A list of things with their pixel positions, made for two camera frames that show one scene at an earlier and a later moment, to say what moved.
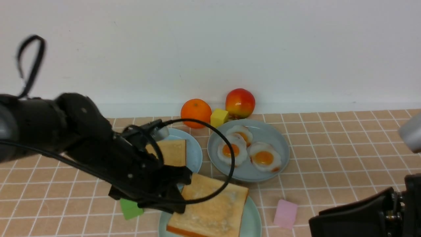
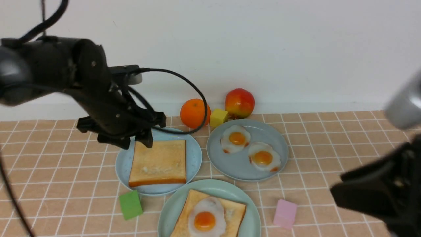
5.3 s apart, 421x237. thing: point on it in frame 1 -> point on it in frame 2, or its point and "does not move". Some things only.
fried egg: (239, 145) -> (208, 218)
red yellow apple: (240, 103) does not move
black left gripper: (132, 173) -> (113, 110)
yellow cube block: (218, 117) does not move
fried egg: (264, 156) does not move
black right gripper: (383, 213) -> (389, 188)
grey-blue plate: (263, 131) does not move
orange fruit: (196, 109) does not move
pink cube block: (285, 214) does not move
